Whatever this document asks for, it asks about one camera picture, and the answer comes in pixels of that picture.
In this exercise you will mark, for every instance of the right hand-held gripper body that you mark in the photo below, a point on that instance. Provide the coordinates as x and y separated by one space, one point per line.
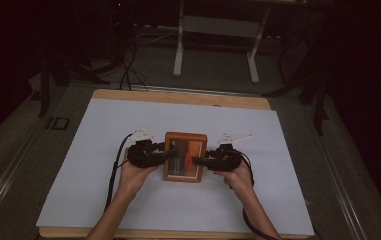
226 158

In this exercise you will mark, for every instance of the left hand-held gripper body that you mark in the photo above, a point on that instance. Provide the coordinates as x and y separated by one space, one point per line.
143 155

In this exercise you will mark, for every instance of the wooden picture frame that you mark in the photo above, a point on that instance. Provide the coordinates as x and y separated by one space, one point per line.
184 160

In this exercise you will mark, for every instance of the person's right hand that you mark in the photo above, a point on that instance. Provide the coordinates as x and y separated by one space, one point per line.
238 180

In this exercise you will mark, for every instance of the person's left hand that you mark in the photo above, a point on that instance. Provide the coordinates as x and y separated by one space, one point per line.
134 178

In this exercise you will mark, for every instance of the white table sheet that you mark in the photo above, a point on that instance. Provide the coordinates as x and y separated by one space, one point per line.
191 113

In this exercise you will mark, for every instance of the wooden table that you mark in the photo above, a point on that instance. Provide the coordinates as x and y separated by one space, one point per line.
178 96

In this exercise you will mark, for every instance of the black metal stand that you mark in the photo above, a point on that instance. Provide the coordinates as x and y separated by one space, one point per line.
63 71
311 83

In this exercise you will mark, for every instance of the white power strip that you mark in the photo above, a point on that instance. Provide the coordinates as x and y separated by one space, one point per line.
158 28

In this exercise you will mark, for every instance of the metal floor rail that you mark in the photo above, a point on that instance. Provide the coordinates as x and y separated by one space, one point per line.
338 173
4 180

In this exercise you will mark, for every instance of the white desk frame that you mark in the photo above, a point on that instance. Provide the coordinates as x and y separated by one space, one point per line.
218 28

